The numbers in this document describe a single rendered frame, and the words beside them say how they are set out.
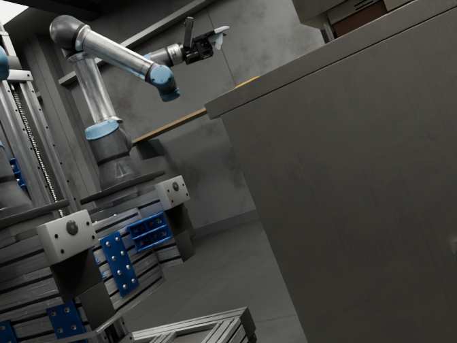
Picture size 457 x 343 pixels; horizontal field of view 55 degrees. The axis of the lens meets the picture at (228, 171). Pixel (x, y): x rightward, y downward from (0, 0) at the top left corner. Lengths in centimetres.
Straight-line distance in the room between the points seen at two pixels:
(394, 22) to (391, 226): 38
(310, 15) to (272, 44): 416
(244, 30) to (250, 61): 36
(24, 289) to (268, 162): 63
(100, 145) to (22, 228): 51
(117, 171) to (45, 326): 56
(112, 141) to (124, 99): 444
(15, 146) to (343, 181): 95
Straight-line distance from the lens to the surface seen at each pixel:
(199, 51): 171
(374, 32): 87
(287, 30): 509
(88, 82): 173
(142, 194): 148
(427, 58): 85
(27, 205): 118
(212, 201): 550
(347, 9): 96
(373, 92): 87
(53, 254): 103
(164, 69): 154
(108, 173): 152
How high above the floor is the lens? 75
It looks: 1 degrees down
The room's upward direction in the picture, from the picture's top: 21 degrees counter-clockwise
